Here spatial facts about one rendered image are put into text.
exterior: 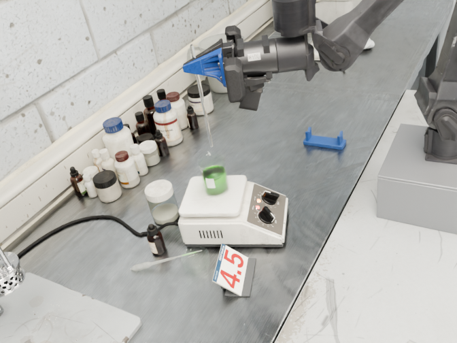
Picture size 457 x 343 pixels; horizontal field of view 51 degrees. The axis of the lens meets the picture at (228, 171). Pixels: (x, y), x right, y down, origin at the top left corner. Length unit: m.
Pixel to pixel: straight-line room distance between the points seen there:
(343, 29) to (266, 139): 0.53
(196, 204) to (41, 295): 0.33
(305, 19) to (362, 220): 0.42
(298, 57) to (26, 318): 0.66
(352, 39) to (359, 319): 0.44
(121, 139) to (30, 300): 0.43
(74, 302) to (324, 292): 0.45
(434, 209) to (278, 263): 0.30
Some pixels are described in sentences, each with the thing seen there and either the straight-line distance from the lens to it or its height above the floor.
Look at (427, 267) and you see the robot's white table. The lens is 0.92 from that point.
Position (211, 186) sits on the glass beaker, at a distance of 0.93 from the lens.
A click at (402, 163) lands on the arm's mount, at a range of 0.96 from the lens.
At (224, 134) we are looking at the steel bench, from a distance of 1.31.
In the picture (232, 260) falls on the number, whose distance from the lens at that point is 0.90.
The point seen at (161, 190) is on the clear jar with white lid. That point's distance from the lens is 1.01.
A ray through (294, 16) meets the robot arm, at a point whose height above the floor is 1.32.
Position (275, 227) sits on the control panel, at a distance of 0.93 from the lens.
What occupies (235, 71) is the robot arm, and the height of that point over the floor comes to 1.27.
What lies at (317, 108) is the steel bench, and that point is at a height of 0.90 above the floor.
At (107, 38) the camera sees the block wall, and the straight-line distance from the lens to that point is 1.35.
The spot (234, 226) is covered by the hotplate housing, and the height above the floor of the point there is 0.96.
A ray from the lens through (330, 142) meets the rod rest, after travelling 1.20.
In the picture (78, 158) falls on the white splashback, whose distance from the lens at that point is 1.25.
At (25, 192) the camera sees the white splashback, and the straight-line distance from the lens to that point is 1.17.
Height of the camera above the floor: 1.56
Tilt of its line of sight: 35 degrees down
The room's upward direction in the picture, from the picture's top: 11 degrees counter-clockwise
